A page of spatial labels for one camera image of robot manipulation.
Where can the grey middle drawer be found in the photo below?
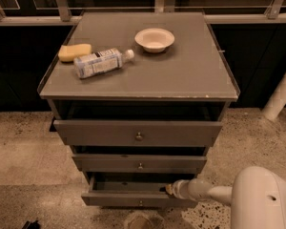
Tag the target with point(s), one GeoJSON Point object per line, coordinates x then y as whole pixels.
{"type": "Point", "coordinates": [139, 163]}

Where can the metal railing frame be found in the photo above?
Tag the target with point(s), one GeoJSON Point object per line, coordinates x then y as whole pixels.
{"type": "Point", "coordinates": [70, 12]}

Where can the white diagonal pole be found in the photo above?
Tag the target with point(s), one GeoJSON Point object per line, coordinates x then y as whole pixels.
{"type": "Point", "coordinates": [277, 101]}

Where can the grey bottom drawer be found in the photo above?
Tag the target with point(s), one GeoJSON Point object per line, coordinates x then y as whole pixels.
{"type": "Point", "coordinates": [142, 190]}

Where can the white bowl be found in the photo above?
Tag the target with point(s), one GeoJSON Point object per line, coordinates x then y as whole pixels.
{"type": "Point", "coordinates": [154, 39]}

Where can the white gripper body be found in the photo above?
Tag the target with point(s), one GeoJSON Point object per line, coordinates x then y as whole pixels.
{"type": "Point", "coordinates": [180, 189]}

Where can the clear plastic water bottle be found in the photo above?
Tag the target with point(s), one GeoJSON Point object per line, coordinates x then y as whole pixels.
{"type": "Point", "coordinates": [101, 62]}

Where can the yellow sponge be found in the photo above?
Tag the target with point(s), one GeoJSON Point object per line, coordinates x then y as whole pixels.
{"type": "Point", "coordinates": [68, 53]}

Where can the grey drawer cabinet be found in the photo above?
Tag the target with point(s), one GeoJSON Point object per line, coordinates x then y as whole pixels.
{"type": "Point", "coordinates": [189, 81]}

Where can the grey drawer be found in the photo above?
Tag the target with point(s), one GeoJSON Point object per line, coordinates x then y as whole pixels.
{"type": "Point", "coordinates": [138, 133]}
{"type": "Point", "coordinates": [139, 163]}
{"type": "Point", "coordinates": [142, 190]}

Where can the grey top drawer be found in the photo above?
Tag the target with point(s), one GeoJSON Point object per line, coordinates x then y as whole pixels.
{"type": "Point", "coordinates": [138, 133]}

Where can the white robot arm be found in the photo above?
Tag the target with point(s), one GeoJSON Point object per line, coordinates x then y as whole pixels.
{"type": "Point", "coordinates": [257, 197]}

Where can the black object on floor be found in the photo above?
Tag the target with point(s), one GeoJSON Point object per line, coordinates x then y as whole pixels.
{"type": "Point", "coordinates": [31, 225]}

